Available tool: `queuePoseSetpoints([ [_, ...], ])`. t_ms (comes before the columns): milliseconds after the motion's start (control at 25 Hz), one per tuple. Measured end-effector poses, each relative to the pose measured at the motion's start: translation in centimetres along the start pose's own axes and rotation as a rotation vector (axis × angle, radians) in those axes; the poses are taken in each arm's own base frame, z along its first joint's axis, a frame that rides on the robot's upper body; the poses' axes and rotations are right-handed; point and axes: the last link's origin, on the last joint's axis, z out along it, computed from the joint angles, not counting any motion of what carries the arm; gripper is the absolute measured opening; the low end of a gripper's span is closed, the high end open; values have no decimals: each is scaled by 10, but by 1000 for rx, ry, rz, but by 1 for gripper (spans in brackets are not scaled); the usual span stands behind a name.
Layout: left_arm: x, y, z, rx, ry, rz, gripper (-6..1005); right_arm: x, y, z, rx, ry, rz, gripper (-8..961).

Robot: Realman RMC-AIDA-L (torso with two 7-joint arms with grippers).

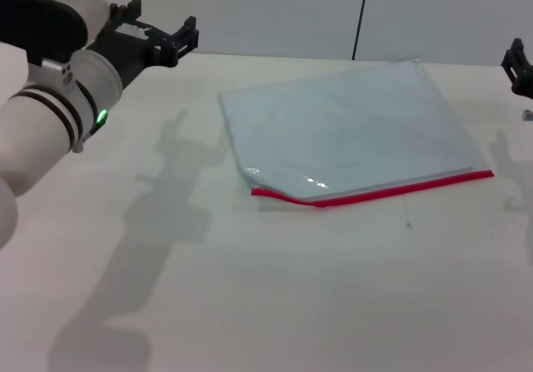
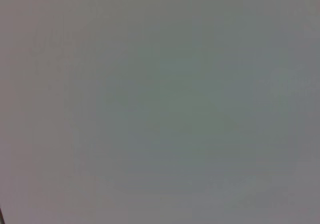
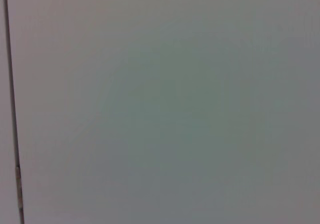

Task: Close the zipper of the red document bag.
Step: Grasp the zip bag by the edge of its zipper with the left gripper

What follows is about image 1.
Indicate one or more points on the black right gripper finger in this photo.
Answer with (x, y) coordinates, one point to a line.
(518, 70)

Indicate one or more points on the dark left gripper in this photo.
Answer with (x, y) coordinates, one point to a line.
(133, 53)

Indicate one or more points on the clear red-zipper document bag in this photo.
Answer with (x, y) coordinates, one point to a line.
(345, 130)

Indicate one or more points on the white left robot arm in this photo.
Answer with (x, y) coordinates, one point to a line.
(37, 130)

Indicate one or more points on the thin black pole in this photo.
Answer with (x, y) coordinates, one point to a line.
(360, 18)

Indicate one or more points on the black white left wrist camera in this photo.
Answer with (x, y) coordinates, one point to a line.
(37, 18)

